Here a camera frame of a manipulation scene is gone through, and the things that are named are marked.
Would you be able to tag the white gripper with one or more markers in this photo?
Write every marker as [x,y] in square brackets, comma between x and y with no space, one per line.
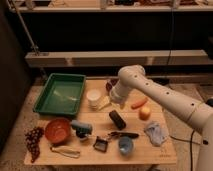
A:
[118,94]

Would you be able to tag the black eraser block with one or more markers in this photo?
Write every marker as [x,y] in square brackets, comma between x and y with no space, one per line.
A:
[118,121]

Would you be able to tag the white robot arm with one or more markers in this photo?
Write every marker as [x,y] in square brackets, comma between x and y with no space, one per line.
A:
[195,113]

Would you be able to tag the white cup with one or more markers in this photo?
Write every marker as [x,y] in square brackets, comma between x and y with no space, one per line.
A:
[93,96]

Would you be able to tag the dark red bowl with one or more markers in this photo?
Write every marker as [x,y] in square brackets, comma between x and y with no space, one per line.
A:
[110,84]

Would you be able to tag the orange carrot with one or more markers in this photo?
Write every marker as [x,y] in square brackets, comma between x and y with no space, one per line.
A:
[139,103]

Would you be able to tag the teal stapler tool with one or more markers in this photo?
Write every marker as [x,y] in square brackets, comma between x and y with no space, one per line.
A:
[82,129]

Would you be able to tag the yellow red apple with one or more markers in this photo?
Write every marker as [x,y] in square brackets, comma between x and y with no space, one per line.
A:
[144,113]

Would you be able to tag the green plastic tray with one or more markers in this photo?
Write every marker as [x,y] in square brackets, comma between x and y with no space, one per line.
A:
[61,95]

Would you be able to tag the small dark square box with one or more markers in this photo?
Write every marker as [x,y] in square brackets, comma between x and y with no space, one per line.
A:
[100,144]

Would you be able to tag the blue cup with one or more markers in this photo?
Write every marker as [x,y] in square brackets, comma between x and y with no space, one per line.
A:
[125,145]

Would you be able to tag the orange bowl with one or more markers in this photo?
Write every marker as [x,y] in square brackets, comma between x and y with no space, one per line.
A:
[57,130]

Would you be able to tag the blue grey cloth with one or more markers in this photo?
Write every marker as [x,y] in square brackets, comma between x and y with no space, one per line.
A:
[156,133]

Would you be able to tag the dark grape bunch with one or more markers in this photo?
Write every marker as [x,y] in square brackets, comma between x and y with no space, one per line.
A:
[32,139]

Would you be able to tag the metal pole stand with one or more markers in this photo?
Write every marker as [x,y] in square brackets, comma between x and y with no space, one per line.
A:
[34,47]

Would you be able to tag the white lower shelf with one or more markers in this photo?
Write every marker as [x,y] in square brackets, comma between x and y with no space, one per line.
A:
[118,58]

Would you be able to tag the black handled tool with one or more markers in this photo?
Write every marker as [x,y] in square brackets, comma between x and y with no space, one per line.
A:
[116,134]

